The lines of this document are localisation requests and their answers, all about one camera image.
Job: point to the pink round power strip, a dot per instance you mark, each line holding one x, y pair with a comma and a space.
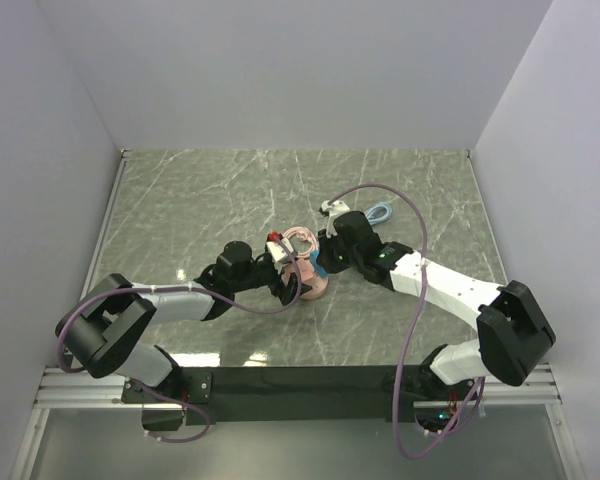
314, 288

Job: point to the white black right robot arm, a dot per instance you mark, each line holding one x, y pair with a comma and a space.
513, 333

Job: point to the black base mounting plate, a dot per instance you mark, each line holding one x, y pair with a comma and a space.
238, 394

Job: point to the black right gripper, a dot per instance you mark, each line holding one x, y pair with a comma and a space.
324, 257

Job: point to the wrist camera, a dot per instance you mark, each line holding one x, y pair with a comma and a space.
280, 249
332, 210

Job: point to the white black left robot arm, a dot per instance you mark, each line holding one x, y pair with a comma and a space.
102, 334

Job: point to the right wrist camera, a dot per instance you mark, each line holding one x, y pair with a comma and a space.
332, 210

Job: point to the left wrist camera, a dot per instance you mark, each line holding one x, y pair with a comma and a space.
280, 249

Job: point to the pink cube socket adapter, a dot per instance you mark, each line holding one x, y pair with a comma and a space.
307, 272

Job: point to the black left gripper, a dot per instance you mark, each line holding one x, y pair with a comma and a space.
286, 293

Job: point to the blue plug adapter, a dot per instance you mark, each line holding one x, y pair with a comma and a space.
319, 270

